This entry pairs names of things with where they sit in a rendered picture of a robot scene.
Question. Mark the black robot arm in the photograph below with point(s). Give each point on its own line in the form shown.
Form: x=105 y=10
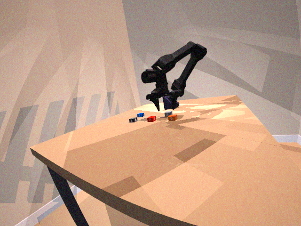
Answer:
x=167 y=62

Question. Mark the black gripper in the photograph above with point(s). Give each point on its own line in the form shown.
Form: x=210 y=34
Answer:
x=175 y=94

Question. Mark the red block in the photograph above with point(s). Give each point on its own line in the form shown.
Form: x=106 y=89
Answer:
x=151 y=119

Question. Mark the brown block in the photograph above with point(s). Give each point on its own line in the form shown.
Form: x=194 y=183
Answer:
x=172 y=117

